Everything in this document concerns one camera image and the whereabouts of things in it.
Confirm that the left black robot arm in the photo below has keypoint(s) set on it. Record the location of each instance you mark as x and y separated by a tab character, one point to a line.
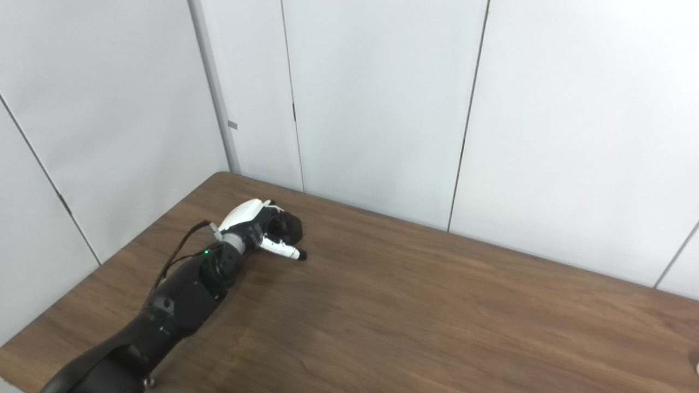
175	305

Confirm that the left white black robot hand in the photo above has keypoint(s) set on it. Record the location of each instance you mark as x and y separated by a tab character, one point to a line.
243	215

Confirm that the round black plastic part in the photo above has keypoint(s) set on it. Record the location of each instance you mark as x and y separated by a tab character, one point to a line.
289	226

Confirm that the grey corner post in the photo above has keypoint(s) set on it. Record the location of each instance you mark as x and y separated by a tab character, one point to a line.
215	93

